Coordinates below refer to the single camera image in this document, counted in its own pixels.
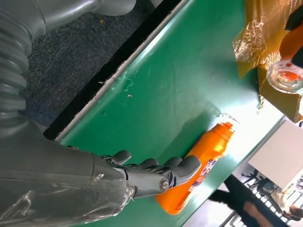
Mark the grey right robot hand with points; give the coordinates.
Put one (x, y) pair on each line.
(47, 178)

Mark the yellow plastic wrapped box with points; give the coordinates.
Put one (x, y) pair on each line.
(258, 31)

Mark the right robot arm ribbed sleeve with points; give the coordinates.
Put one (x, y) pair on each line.
(11, 69)

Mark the white board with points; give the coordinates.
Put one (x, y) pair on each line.
(279, 153)

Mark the person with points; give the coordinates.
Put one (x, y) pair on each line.
(234, 194)

